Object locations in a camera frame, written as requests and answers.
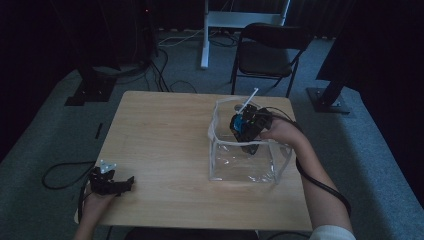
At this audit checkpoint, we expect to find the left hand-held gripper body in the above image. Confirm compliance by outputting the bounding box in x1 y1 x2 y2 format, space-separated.
87 159 118 197

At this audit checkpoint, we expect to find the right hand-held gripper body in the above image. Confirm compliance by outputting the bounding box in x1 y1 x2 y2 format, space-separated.
235 87 274 145

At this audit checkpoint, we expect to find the blue toy car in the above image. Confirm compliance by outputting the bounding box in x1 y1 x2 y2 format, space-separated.
229 113 261 157

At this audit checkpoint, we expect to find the clear plastic storage bag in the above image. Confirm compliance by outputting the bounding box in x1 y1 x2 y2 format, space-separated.
207 96 295 185

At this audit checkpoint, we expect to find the person's left hand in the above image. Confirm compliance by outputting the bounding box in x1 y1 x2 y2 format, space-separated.
80 184 118 223

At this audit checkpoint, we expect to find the person's right hand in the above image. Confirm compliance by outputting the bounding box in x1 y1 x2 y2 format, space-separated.
259 117 307 150

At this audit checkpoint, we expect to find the black folding chair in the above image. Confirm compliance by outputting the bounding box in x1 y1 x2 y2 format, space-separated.
229 22 315 99

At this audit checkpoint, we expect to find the left hand-held gripper cable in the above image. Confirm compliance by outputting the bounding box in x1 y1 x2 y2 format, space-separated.
76 176 94 225

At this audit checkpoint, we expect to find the hand-held gripper cable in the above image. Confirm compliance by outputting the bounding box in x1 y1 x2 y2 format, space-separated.
264 106 352 218
76 176 94 225

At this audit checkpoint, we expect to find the black looped floor cable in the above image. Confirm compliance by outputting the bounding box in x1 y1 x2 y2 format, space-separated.
41 160 98 191

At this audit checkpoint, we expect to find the black stand with base plate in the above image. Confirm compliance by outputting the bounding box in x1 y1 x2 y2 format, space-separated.
305 66 352 116
64 64 118 107

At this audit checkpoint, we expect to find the right hand-held gripper cable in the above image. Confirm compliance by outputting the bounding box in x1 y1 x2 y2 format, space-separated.
264 106 352 218

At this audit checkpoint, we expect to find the white desk frame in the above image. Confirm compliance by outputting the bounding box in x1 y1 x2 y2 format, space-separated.
200 0 292 70

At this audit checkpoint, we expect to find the black floor cable bundle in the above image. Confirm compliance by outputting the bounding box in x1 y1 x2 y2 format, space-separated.
143 48 198 94

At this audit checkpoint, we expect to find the white floor cable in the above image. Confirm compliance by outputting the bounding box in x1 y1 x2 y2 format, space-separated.
157 28 205 48

